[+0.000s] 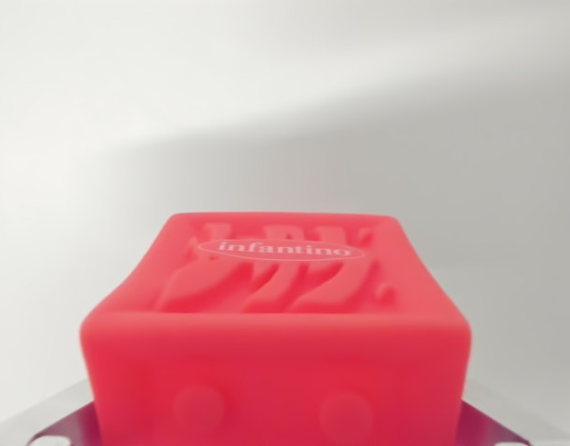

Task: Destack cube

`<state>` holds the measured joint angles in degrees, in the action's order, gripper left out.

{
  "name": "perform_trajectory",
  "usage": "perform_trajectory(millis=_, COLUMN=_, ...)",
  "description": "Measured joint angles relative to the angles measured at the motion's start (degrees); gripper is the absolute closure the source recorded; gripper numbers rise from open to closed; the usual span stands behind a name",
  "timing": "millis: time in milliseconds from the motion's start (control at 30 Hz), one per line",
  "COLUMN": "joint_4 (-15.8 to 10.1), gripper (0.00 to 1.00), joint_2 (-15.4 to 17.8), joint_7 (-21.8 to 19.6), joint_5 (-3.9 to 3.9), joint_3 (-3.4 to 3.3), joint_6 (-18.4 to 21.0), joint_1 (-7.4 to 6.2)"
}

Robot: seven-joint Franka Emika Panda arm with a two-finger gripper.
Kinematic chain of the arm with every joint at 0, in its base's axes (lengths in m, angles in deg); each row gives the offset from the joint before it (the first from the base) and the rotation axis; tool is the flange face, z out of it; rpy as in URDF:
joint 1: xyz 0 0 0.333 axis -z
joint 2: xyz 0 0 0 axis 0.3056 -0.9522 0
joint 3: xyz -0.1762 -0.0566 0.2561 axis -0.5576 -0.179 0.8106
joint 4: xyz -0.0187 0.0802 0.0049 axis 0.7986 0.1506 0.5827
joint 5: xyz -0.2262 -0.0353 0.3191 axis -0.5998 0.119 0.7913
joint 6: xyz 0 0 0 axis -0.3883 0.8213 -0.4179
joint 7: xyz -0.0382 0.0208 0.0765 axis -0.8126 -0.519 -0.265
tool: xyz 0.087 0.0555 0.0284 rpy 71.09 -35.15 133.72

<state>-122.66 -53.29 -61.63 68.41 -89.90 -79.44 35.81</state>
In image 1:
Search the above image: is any gripper right finger with silver black pad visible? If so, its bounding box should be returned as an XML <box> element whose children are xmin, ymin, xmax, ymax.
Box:
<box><xmin>458</xmin><ymin>386</ymin><xmax>570</xmax><ymax>446</ymax></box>

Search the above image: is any gripper left finger with silver black pad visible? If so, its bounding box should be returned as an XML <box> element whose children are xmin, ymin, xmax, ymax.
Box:
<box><xmin>0</xmin><ymin>376</ymin><xmax>100</xmax><ymax>446</ymax></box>

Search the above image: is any red soft infantino cube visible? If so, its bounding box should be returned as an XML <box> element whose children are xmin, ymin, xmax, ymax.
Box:
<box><xmin>78</xmin><ymin>211</ymin><xmax>474</xmax><ymax>446</ymax></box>

